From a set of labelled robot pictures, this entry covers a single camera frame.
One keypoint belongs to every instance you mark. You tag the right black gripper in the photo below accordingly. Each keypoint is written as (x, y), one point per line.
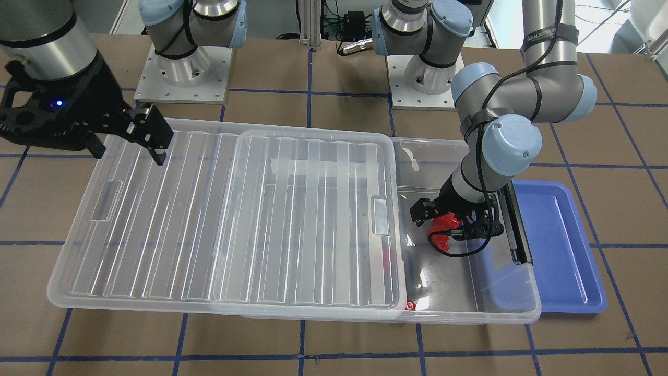
(97, 95)

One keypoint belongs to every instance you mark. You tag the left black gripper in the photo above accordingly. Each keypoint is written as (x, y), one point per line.
(448, 199)

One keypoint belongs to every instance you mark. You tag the red block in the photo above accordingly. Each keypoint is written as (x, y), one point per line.
(410, 305)
(437, 236)

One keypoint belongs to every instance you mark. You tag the clear plastic box lid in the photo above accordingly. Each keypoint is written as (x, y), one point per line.
(145, 235)

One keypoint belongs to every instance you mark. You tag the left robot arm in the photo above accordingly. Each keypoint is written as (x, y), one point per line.
(498, 114)

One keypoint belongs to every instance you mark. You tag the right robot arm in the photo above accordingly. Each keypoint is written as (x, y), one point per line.
(57, 45)

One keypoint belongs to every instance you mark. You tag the clear plastic storage box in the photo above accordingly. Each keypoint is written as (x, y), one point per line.
(354, 228)

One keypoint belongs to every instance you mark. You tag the blue plastic tray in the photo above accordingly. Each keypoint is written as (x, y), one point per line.
(564, 277)

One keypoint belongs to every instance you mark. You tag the black box latch handle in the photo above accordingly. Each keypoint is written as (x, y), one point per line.
(514, 225)

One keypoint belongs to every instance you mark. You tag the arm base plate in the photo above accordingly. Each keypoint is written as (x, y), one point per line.
(201, 78)
(416, 86)

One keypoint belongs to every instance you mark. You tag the aluminium frame post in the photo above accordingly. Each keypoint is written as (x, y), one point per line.
(310, 17)

